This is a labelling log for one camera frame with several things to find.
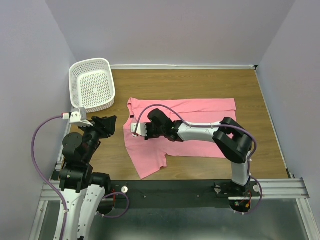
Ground aluminium front rail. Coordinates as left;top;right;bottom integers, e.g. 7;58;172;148
39;177;311;201

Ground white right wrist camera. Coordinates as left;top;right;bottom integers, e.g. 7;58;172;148
130;123;147;137

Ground pink t-shirt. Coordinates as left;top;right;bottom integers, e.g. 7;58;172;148
123;98;237;179

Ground aluminium rail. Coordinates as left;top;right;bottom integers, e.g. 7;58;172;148
50;121;71;181
39;177;311;201

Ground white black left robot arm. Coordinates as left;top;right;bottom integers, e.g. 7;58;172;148
56;115;117;240

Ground white perforated plastic basket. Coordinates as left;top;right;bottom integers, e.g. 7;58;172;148
68;58;116;113

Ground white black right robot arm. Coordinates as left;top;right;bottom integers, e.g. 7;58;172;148
141;108;255;196

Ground aluminium left side rail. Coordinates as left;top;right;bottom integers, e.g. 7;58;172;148
50;121;71;181

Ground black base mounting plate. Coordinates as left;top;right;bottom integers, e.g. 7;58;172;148
98;179;260;215

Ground white table edge strip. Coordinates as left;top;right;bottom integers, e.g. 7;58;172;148
110;64;256;70

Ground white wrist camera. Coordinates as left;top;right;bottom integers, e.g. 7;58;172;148
62;107;93;127
130;123;147;137

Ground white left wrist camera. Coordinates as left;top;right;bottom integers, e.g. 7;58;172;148
62;107;93;127

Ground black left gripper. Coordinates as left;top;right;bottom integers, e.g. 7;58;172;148
79;114;118;163

